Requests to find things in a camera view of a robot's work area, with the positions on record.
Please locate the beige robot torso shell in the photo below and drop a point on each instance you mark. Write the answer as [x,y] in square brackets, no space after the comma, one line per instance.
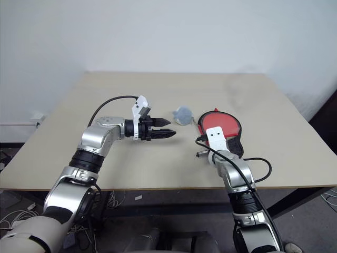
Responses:
[29,234]

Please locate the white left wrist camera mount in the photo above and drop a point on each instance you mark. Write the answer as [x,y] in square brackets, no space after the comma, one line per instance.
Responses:
[139,103]

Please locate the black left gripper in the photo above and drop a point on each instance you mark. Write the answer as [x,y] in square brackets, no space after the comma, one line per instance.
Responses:
[145,128]

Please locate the black metal table frame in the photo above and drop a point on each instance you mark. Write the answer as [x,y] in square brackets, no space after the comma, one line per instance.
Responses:
[302,198]

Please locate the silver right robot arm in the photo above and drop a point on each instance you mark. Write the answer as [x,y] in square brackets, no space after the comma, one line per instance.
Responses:
[237,171]

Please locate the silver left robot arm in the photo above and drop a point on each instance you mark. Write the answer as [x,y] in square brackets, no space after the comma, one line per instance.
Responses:
[92,137]

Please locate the small white floor tag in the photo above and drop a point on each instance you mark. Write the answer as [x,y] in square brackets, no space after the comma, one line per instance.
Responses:
[138,197]

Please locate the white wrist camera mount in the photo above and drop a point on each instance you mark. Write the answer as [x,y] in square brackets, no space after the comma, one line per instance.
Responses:
[139,103]
[217,138]

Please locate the grey round pouch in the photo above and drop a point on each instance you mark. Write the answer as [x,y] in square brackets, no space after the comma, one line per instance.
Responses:
[183,115]

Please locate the black paddle case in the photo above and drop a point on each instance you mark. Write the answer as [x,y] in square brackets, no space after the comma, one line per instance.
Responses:
[235,146]

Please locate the grey shoe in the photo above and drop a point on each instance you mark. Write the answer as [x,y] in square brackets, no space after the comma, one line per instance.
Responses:
[292,247]

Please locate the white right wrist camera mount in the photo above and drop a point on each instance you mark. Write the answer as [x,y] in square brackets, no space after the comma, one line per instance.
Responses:
[217,138]

